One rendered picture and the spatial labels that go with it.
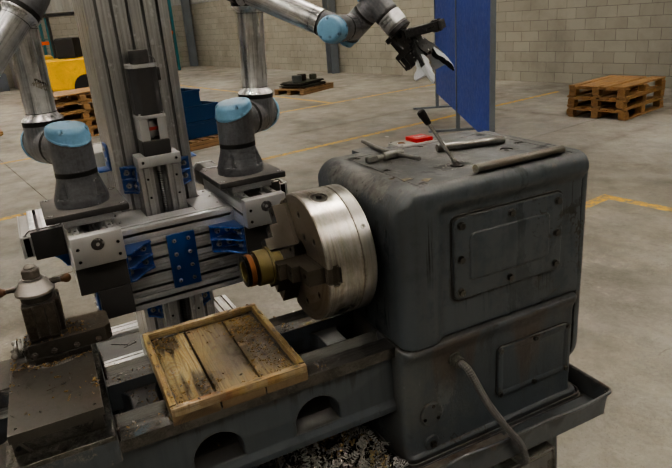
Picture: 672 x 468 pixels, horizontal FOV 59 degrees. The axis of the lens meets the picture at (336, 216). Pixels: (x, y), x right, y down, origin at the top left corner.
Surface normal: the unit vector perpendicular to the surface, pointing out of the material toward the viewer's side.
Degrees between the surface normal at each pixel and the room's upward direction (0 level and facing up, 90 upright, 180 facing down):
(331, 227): 49
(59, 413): 0
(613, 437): 0
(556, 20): 90
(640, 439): 0
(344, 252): 71
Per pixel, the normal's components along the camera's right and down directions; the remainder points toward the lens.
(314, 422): -0.07, -0.94
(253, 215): 0.48, 0.25
